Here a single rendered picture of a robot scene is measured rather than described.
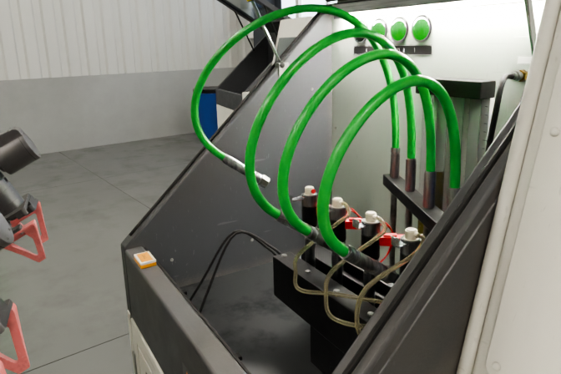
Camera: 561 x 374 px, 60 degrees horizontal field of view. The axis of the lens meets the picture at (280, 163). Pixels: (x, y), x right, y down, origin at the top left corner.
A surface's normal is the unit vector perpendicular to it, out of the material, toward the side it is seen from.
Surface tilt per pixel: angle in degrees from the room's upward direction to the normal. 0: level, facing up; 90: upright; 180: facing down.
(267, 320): 0
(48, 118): 90
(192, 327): 0
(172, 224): 90
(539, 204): 76
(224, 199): 90
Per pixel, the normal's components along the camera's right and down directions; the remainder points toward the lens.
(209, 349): -0.03, -0.97
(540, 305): -0.84, -0.09
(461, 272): 0.51, 0.19
